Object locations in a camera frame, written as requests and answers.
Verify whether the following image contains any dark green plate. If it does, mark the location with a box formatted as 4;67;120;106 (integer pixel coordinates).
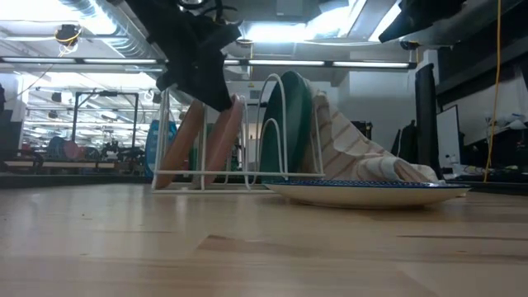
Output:
258;70;314;186

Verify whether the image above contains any tan divided plate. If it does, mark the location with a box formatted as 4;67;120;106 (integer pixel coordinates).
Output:
153;100;206;190

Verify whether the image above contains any black ceiling-mounted camera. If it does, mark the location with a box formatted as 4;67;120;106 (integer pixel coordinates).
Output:
54;23;83;47

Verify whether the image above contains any white plate with blue rim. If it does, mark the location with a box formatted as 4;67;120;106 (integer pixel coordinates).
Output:
263;177;472;209

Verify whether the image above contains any silver ventilation duct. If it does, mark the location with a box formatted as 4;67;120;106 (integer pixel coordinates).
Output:
61;0;166;59

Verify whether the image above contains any black metal frame stand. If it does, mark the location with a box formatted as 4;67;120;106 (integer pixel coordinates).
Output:
71;90;140;149

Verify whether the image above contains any white board panel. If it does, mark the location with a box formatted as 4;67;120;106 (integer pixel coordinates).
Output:
436;104;462;167

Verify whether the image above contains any long ceiling light bar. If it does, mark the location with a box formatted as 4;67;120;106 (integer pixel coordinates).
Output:
2;56;160;65
224;59;416;69

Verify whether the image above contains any pinkish tan plate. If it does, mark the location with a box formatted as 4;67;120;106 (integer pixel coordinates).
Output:
192;93;245;186

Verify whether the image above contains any white striped dish towel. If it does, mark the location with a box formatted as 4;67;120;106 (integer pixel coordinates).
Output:
303;91;445;183

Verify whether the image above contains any white wire dish rack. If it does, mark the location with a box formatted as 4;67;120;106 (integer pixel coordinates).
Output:
151;73;327;195

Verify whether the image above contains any blue dish soap bottle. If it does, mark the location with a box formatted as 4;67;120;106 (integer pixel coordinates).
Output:
144;119;179;179

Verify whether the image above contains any small black box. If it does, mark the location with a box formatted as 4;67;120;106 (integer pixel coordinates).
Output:
352;120;374;139

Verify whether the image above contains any yellow hanging cable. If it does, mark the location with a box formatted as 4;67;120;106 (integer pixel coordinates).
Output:
483;0;502;183

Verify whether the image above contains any black computer monitor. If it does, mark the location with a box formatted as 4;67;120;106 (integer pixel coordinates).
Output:
414;63;443;179

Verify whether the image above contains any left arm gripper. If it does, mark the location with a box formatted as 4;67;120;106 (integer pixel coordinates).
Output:
155;36;233;112

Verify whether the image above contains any black hanging jacket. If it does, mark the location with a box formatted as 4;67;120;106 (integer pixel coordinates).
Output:
391;120;418;164

